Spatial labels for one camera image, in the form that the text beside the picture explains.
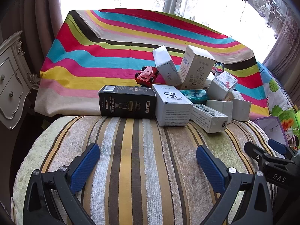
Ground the small white box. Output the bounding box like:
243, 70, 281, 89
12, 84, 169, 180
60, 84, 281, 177
202, 71, 215, 90
206, 99, 234, 125
232, 91, 252, 122

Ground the tall white box with drawing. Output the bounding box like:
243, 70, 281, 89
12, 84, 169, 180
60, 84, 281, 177
177, 44, 216, 90

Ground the plain brown curtain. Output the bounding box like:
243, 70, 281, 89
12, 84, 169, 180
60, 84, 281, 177
0, 0, 64, 92

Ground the purple cardboard box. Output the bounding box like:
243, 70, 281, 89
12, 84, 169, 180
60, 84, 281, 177
253, 116, 290, 149

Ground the white sheer lace curtain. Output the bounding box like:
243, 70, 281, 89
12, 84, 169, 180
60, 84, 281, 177
60, 0, 277, 29

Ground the grey printed box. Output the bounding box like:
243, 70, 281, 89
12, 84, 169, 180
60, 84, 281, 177
152, 84, 193, 127

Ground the white holder with round disc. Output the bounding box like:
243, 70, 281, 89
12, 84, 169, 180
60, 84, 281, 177
214, 61, 226, 74

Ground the teal packet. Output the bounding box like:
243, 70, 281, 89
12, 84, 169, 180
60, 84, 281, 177
180, 88, 209, 104

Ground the white carved nightstand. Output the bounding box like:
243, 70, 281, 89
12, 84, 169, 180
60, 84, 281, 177
0, 30, 41, 130

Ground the multicolour striped blanket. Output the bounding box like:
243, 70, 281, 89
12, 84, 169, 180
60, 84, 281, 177
34, 9, 270, 122

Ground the brown floral curtain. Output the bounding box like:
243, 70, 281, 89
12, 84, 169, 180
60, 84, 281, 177
255, 0, 300, 71

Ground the long white printed box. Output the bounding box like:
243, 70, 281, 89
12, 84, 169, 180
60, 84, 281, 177
189, 103, 228, 134

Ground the cartoon printed cloth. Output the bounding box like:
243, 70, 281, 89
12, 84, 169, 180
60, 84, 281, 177
256, 61, 300, 150

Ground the white box with red label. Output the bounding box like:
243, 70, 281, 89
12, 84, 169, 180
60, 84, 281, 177
208, 71, 239, 102

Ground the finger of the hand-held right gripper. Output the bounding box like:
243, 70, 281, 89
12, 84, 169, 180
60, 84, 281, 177
268, 138, 289, 157
244, 141, 266, 164

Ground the black box with gold print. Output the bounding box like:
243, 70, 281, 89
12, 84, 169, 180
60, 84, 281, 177
98, 85, 157, 119

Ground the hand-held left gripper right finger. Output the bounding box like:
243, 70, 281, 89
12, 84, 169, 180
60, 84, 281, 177
196, 144, 274, 225

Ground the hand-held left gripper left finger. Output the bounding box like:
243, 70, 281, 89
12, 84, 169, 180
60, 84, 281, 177
25, 142, 101, 225

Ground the red toy car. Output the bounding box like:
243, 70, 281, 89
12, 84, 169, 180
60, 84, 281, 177
134, 66, 160, 85

